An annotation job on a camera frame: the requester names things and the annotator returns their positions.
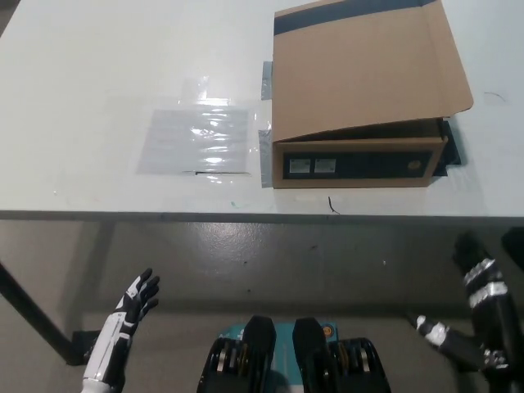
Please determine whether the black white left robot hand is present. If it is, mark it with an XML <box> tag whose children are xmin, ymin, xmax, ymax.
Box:
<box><xmin>83</xmin><ymin>268</ymin><xmax>161</xmax><ymax>388</ymax></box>

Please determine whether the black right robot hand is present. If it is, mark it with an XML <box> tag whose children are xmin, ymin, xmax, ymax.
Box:
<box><xmin>404</xmin><ymin>231</ymin><xmax>524</xmax><ymax>393</ymax></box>

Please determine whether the brown cardboard storage box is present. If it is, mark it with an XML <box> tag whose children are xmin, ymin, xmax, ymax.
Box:
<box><xmin>271</xmin><ymin>0</ymin><xmax>475</xmax><ymax>190</ymax></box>

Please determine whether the black floor tape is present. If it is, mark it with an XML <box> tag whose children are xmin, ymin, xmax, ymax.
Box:
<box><xmin>71</xmin><ymin>328</ymin><xmax>104</xmax><ymax>365</ymax></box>

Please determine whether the black table leg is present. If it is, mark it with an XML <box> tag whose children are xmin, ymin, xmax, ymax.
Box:
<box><xmin>500</xmin><ymin>226</ymin><xmax>524</xmax><ymax>265</ymax></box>
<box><xmin>0</xmin><ymin>261</ymin><xmax>82</xmax><ymax>366</ymax></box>

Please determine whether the clear plastic sheet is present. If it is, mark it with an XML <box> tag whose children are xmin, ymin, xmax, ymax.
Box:
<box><xmin>52</xmin><ymin>75</ymin><xmax>274</xmax><ymax>198</ymax></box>

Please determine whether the white printed paper sheet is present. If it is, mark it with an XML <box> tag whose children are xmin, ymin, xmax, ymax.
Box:
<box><xmin>136</xmin><ymin>106</ymin><xmax>254</xmax><ymax>178</ymax></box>

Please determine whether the long grey tape strip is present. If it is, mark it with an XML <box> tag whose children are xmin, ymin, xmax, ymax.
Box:
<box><xmin>257</xmin><ymin>128</ymin><xmax>275</xmax><ymax>189</ymax></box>

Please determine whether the short grey tape strip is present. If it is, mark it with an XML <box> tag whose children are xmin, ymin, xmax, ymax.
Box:
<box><xmin>260</xmin><ymin>61</ymin><xmax>275</xmax><ymax>102</ymax></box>

